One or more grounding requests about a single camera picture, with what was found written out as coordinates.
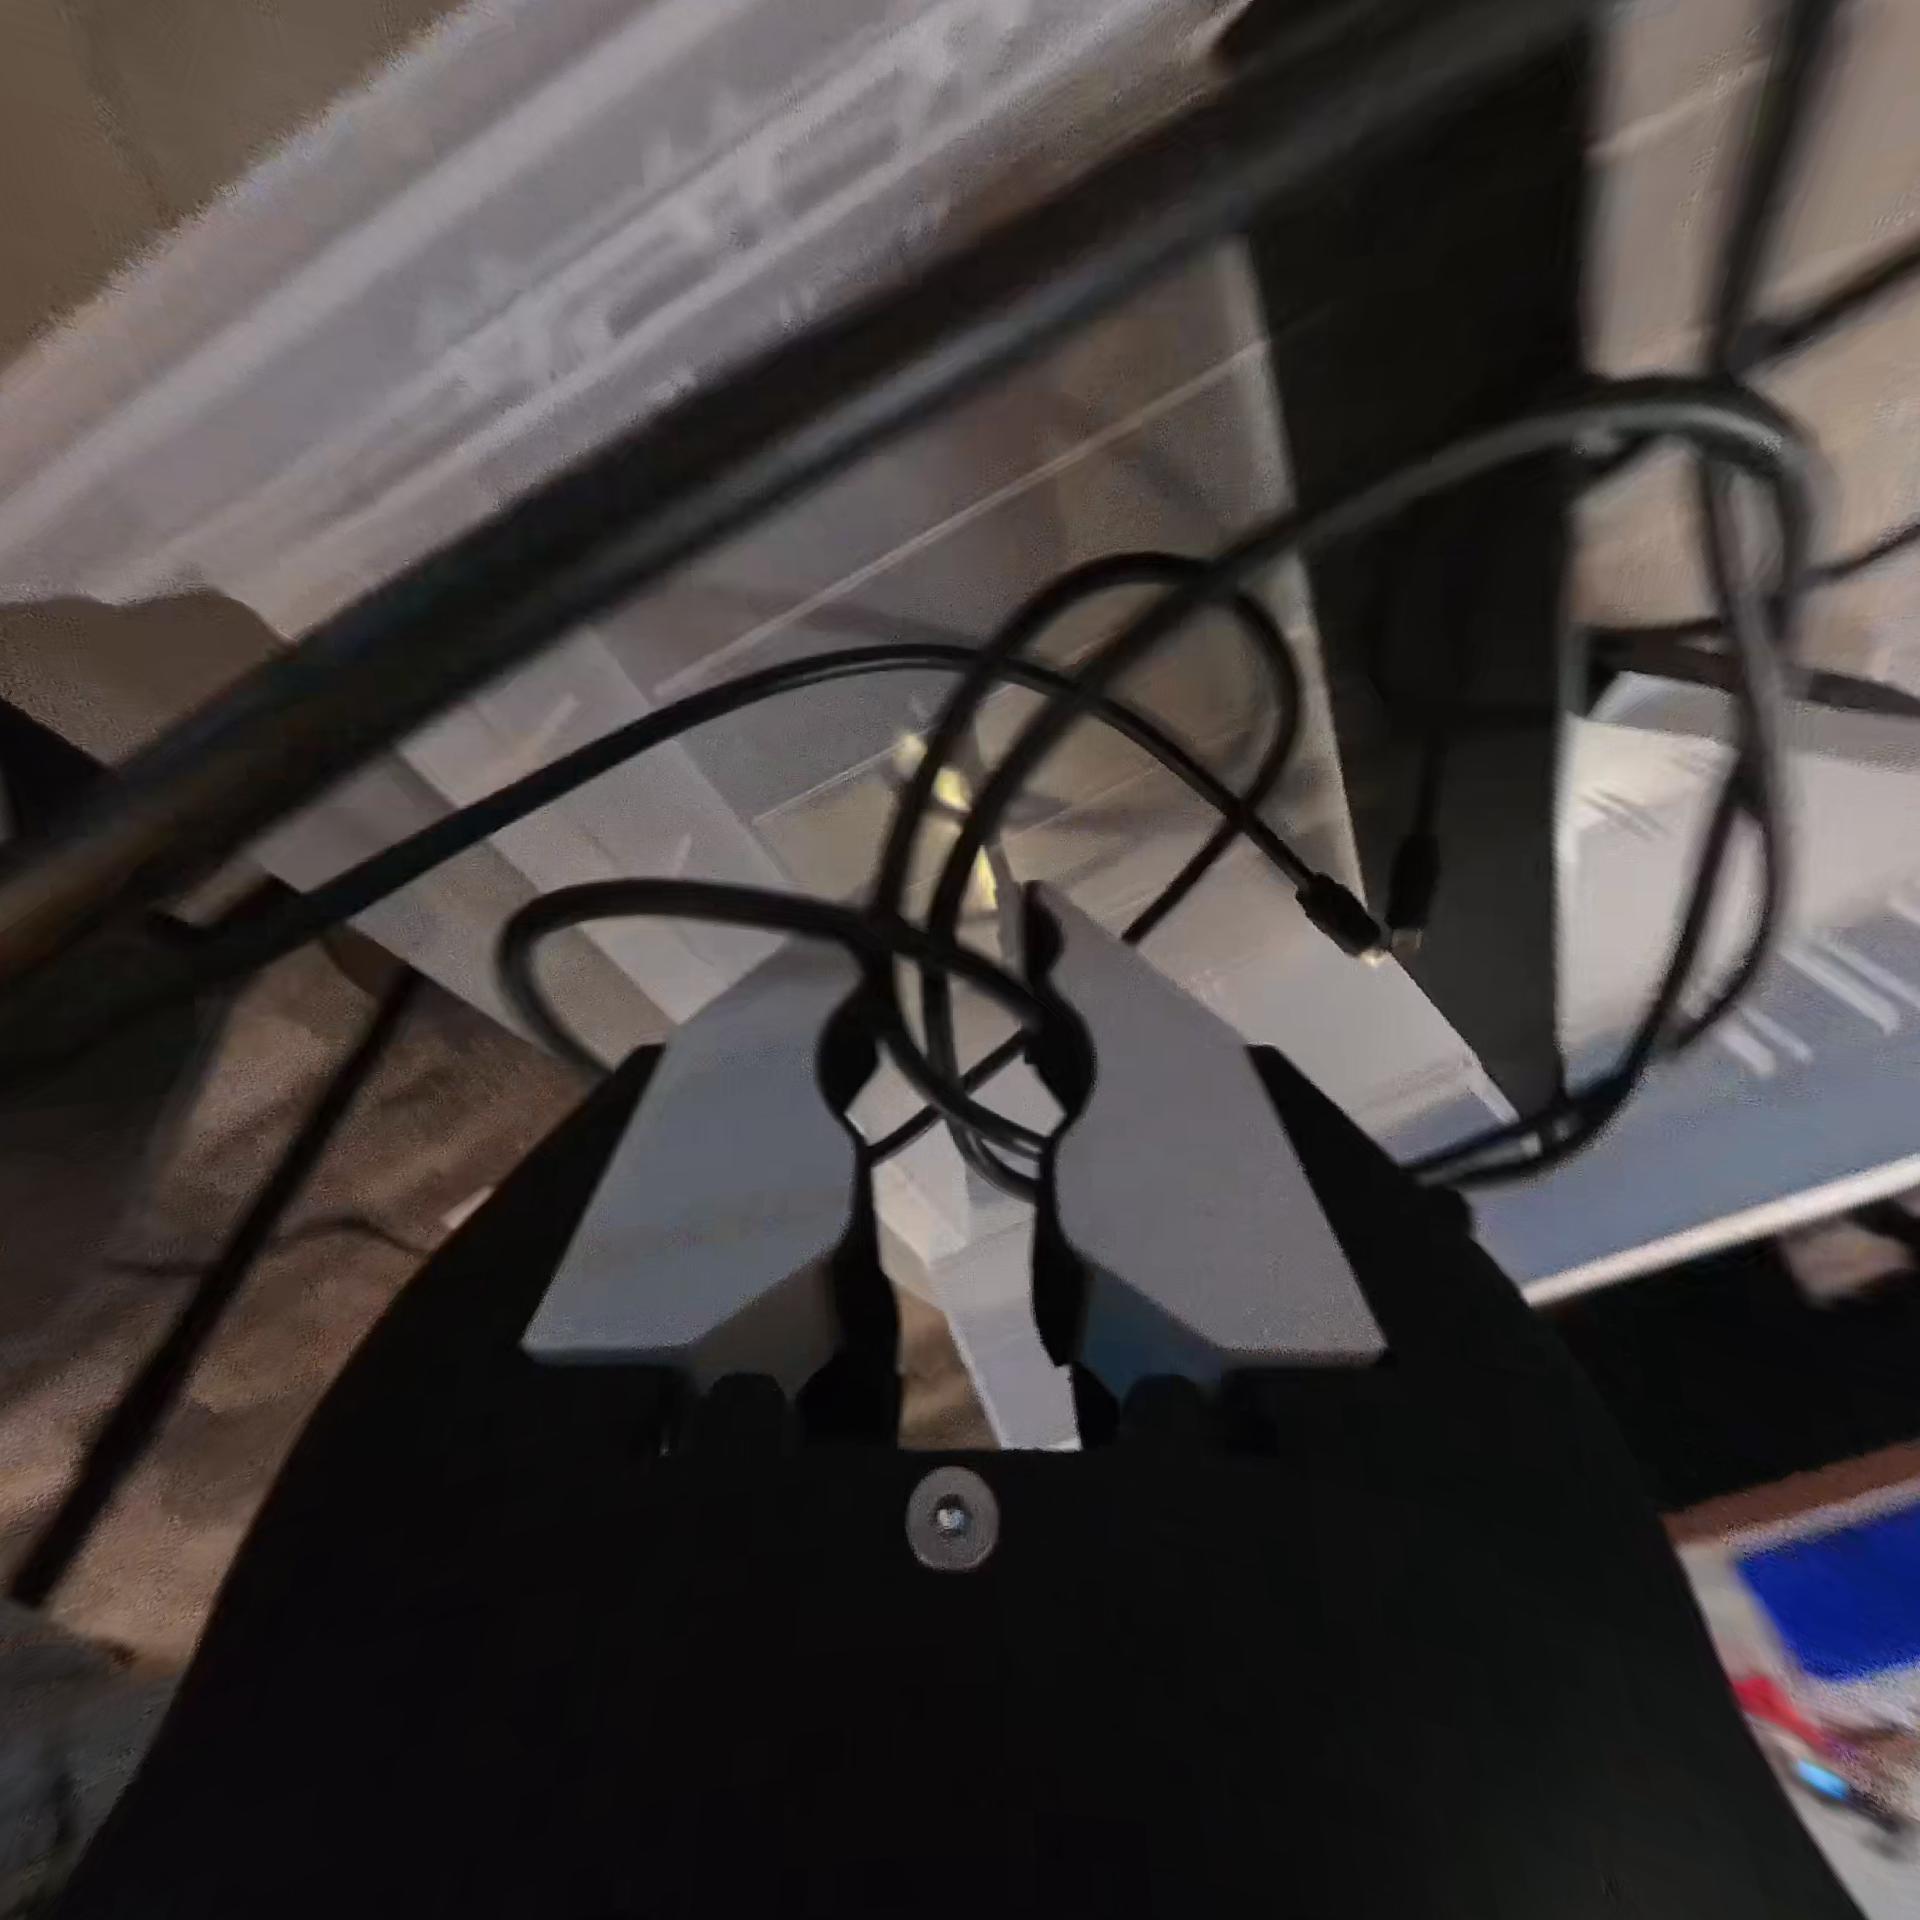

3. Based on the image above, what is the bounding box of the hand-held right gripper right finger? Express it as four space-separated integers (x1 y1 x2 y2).
1023 882 1391 1450

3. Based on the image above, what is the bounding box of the clear plastic bin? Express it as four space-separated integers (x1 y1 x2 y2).
0 0 1920 1306

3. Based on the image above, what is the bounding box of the thin black usb cable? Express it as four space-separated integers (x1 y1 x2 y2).
149 647 1387 962
876 553 1301 1196

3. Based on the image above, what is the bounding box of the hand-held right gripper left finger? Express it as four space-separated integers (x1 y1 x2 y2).
519 959 906 1450

